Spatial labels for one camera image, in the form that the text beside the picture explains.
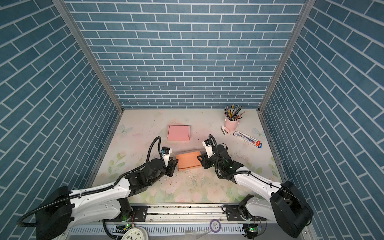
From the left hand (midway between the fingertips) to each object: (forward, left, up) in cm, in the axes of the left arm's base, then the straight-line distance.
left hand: (177, 160), depth 81 cm
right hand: (+4, -12, 0) cm, 12 cm away
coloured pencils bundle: (+36, -37, +1) cm, 51 cm away
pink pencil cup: (+29, -36, -5) cm, 46 cm away
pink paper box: (+25, +2, -8) cm, 26 cm away
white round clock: (-31, +16, -7) cm, 36 cm away
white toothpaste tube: (+20, -46, -9) cm, 52 cm away
